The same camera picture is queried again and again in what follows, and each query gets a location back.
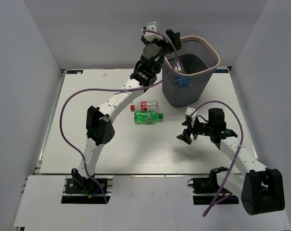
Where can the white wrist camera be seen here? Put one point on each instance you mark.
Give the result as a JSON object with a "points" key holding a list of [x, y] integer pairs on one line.
{"points": [[191, 112], [150, 28]]}

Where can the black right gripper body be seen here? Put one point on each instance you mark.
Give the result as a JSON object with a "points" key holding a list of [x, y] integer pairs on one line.
{"points": [[202, 128]]}

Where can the green bottle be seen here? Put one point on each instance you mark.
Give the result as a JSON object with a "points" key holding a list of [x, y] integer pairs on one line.
{"points": [[148, 117]]}

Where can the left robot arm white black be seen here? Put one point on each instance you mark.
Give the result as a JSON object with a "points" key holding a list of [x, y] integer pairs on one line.
{"points": [[99, 119]]}

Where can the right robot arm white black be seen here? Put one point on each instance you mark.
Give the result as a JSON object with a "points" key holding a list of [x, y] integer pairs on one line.
{"points": [[259, 188]]}

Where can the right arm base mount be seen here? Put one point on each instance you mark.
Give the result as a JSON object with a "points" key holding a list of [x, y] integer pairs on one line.
{"points": [[203, 192]]}

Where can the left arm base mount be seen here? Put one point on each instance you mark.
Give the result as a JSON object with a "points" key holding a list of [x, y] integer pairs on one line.
{"points": [[73, 193]]}

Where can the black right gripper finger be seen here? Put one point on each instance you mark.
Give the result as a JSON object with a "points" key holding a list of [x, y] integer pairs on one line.
{"points": [[185, 136], [189, 122]]}

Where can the clear bottle blue label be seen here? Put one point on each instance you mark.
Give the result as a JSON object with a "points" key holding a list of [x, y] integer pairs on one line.
{"points": [[179, 81]]}

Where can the clear bottle red cap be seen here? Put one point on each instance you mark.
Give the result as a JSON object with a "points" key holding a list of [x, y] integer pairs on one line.
{"points": [[145, 106]]}

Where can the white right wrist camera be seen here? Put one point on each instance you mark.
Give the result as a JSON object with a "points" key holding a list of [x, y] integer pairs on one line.
{"points": [[191, 112]]}

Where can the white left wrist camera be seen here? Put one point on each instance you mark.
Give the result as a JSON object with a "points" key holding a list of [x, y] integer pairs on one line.
{"points": [[150, 28]]}

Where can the grey mesh waste bin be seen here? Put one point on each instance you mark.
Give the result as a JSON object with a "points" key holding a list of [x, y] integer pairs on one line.
{"points": [[200, 60]]}

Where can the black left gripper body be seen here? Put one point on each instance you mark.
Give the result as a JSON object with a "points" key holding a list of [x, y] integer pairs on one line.
{"points": [[165, 47]]}

